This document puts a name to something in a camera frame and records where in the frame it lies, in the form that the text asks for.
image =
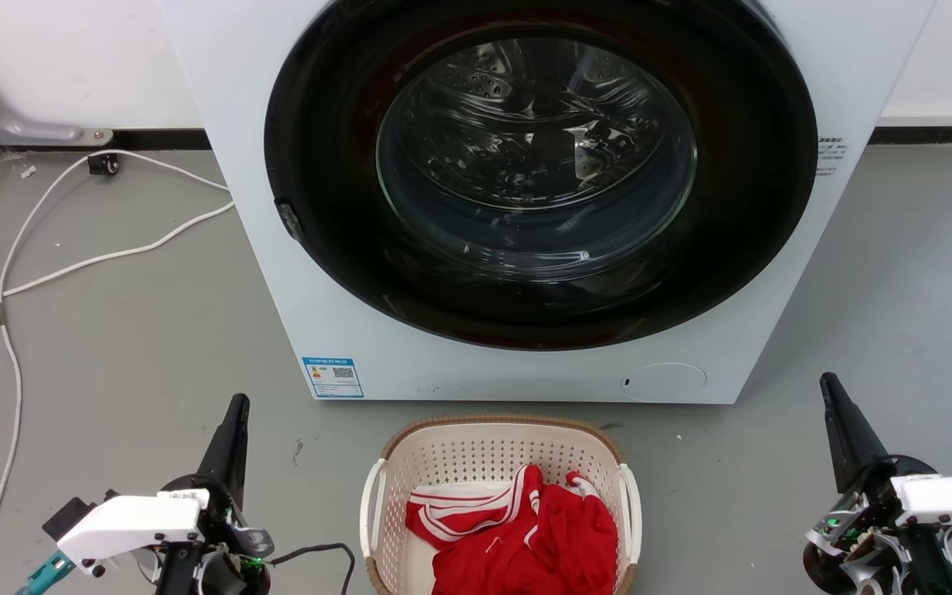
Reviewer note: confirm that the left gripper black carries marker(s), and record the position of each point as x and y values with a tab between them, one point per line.
199	496

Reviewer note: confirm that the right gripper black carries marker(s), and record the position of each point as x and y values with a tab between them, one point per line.
864	504

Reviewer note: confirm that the cream perforated plastic laundry basket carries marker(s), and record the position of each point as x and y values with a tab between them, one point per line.
476	450

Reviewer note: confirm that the blue white energy label sticker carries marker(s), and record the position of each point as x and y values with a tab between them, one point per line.
332	377

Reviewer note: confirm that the white front-load washing machine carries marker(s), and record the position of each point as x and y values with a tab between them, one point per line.
773	289

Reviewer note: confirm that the black round washer door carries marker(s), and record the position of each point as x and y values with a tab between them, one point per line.
335	207

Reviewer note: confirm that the small grey text sticker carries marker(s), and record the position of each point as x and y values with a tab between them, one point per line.
830	155

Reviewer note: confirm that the red garment with white stripes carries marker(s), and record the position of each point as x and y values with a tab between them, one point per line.
542	537

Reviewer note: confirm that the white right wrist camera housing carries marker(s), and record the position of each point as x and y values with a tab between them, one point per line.
951	497

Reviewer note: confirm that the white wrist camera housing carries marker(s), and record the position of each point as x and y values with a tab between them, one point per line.
951	497
129	525

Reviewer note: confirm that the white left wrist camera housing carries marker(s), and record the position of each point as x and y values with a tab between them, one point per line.
129	525

